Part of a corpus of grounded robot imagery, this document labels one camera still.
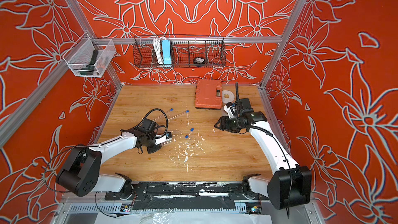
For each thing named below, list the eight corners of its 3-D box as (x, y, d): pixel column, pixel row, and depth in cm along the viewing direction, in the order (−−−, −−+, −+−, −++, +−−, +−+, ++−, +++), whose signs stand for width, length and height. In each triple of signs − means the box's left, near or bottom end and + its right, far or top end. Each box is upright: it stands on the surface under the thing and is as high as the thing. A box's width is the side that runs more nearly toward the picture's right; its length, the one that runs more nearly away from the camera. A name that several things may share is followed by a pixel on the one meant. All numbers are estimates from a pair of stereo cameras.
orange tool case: (195, 111, 106) (195, 105, 102) (195, 84, 124) (195, 78, 119) (223, 110, 106) (224, 105, 102) (219, 83, 124) (220, 78, 119)
